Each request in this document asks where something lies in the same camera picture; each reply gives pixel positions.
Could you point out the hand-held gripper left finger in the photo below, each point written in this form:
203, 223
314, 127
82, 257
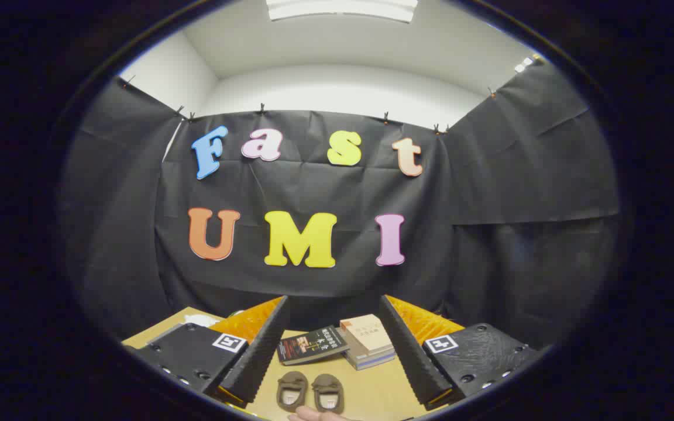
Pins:
258, 356

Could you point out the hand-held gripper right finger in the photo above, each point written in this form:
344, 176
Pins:
410, 356

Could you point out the brown fuzzy slipper shoe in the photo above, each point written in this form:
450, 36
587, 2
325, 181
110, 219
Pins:
328, 381
292, 379

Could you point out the blue cover book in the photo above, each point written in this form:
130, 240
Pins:
379, 365

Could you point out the pale book with white label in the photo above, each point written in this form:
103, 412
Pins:
375, 355

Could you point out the beige cover book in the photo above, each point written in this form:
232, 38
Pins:
363, 330

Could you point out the black cover book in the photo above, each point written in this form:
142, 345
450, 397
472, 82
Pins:
312, 346

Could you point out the white plush toy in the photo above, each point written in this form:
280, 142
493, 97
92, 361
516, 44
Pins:
202, 320

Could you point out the black backdrop cloth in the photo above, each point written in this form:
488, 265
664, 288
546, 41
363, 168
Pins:
313, 193

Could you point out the row of small cloth clips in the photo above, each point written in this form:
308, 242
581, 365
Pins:
262, 108

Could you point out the small ceiling light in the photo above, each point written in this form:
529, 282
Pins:
527, 61

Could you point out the ceiling light panel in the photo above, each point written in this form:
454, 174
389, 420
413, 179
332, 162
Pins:
343, 9

